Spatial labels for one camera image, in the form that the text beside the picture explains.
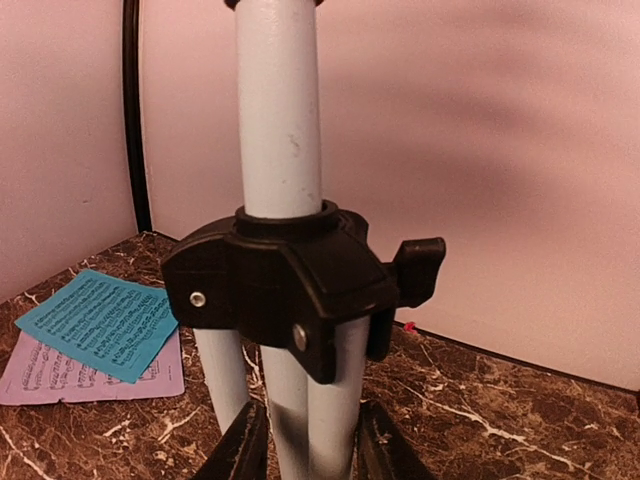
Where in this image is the small pink tag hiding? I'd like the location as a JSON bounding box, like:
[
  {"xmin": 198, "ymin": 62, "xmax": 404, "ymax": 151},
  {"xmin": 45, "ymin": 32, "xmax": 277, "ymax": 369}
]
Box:
[{"xmin": 403, "ymin": 322, "xmax": 418, "ymax": 334}]

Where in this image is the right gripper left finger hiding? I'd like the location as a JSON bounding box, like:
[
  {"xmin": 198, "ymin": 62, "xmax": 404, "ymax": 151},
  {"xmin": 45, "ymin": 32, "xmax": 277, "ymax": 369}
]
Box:
[{"xmin": 198, "ymin": 401, "xmax": 268, "ymax": 480}]

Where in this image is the grey folding music stand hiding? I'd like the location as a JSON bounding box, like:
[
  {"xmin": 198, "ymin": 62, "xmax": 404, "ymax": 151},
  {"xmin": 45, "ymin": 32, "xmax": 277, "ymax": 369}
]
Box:
[{"xmin": 161, "ymin": 1, "xmax": 446, "ymax": 479}]

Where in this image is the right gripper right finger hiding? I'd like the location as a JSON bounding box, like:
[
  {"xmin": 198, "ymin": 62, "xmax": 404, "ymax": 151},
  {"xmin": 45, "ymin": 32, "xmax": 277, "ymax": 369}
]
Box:
[{"xmin": 356, "ymin": 401, "xmax": 437, "ymax": 480}]

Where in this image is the blue sheet music page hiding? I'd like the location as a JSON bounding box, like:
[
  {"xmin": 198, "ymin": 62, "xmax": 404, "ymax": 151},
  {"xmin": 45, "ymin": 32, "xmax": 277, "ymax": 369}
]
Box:
[{"xmin": 16, "ymin": 270, "xmax": 178, "ymax": 384}]

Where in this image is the left black frame post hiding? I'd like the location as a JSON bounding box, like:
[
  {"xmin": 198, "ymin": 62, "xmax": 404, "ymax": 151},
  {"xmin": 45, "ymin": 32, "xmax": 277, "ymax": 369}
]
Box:
[{"xmin": 121, "ymin": 0, "xmax": 153, "ymax": 232}]

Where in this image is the purple sheet music page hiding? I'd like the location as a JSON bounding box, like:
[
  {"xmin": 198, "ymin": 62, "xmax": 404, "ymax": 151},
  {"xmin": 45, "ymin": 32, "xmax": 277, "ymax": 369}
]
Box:
[{"xmin": 1, "ymin": 332, "xmax": 185, "ymax": 406}]

